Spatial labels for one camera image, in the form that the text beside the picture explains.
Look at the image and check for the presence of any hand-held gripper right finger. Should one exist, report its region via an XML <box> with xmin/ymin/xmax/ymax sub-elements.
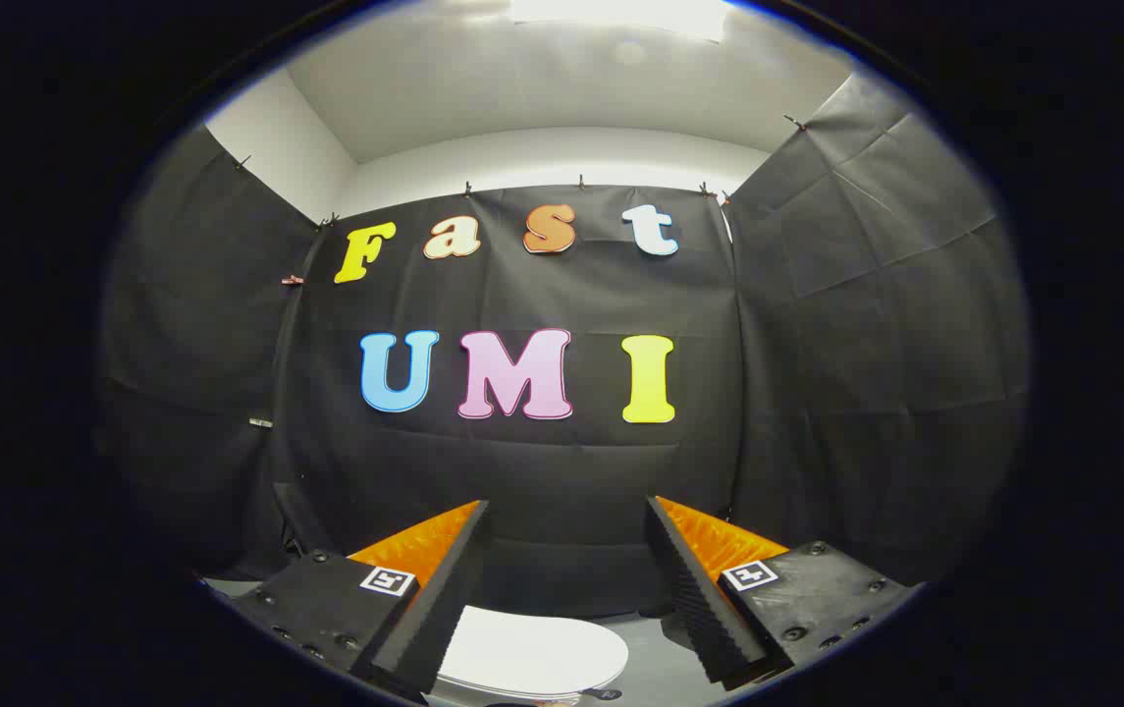
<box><xmin>644</xmin><ymin>495</ymin><xmax>921</xmax><ymax>687</ymax></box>

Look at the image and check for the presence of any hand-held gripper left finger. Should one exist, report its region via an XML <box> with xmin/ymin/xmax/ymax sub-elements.
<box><xmin>225</xmin><ymin>499</ymin><xmax>496</xmax><ymax>702</ymax></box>

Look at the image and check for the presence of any black backdrop cloth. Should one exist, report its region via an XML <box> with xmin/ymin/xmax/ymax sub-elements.
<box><xmin>98</xmin><ymin>74</ymin><xmax>1032</xmax><ymax>622</ymax></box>

